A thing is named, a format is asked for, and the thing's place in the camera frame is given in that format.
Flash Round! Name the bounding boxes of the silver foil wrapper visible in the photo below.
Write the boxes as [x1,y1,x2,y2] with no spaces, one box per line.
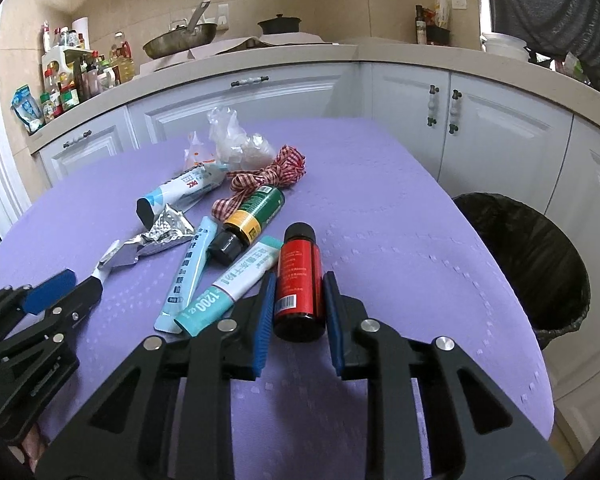
[94,205,196,274]

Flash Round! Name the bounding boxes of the red checkered ribbon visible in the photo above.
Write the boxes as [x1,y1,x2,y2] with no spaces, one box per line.
[211,145,306,222]

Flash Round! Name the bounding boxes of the person left hand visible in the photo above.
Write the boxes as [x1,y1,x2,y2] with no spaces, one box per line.
[21,424,48,471]

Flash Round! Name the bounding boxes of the clear orange printed wrapper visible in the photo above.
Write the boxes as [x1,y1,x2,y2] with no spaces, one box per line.
[183,131,215,171]

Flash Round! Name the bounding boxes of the steel wok pan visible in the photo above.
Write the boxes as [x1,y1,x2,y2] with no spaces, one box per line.
[143,0,218,60]

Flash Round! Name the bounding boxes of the cooking oil bottle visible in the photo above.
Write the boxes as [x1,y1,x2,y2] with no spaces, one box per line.
[109,30,135,84]

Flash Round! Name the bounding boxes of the white lidded bowl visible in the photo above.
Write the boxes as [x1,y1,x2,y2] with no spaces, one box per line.
[480,32,529,62]

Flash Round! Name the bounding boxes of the green amber bottle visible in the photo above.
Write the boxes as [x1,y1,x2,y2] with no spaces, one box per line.
[209,185,285,266]

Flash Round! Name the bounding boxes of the white spice rack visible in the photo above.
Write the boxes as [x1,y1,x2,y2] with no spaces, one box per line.
[41,46,92,93]

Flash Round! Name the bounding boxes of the red black utensil holder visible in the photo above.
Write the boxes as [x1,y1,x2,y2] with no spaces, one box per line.
[426,25,451,46]

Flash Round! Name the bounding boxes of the light blue long sachet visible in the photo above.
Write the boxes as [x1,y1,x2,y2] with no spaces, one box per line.
[154,216,218,334]

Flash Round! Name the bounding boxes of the blue white packet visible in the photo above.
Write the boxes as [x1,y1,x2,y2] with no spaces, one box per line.
[12,84,44,134]

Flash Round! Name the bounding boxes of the red bottle black cap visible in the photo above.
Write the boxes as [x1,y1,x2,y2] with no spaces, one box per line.
[273,222,326,344]

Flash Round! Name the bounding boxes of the black trash bin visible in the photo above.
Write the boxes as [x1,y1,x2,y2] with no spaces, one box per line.
[453,192,591,349]

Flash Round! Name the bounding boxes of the dark sauce bottle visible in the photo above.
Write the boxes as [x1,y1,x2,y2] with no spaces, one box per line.
[415,4,427,44]

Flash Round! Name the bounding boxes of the purple tablecloth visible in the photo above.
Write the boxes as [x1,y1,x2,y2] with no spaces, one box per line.
[0,117,556,480]

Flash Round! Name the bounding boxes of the clear plastic bag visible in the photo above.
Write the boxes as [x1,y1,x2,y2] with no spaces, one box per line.
[207,106,277,170]

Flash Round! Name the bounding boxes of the blue white snack pouch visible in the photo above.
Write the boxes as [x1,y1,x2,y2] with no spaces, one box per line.
[136,162,228,229]

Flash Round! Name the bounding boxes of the white corner cabinets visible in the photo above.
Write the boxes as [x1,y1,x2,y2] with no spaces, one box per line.
[31,61,600,448]

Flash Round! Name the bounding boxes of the teal white tube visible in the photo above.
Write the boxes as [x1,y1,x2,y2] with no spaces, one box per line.
[174,235,283,337]

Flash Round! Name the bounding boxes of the black clay pot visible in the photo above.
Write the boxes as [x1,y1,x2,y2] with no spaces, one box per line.
[258,13,301,36]

